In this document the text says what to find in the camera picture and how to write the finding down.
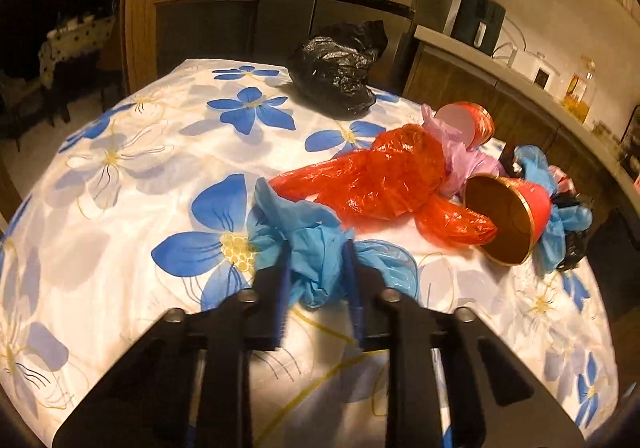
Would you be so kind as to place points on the white electric cooker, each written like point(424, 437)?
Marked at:
point(542, 72)

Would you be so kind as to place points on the large black plastic bag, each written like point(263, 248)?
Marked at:
point(335, 67)

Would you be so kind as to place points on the small black plastic bag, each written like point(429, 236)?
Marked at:
point(575, 248)

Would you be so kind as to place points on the white kitchen counter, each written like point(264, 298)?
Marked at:
point(500, 70)

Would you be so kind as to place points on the blue plastic bag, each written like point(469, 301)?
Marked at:
point(565, 223)
point(315, 248)

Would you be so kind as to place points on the red paper cup white inside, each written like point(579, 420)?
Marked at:
point(482, 125)

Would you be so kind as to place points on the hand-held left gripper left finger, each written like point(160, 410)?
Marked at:
point(281, 298)

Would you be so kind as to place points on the red paper cup gold inside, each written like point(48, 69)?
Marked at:
point(537, 200)

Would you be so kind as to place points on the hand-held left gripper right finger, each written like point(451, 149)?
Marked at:
point(356, 298)

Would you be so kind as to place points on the pink plastic bag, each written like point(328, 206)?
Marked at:
point(462, 162)

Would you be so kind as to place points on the polka-dot cloth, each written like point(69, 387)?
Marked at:
point(75, 40)

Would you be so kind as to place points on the cooking oil bottle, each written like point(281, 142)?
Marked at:
point(580, 97)

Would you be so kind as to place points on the blue floral tablecloth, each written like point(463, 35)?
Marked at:
point(150, 188)

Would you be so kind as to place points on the red and white plastic bag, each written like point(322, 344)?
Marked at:
point(562, 183)

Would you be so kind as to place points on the dark air fryer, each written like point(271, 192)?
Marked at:
point(475, 17)

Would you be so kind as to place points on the wooden lower cabinet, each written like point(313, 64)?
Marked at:
point(450, 77)

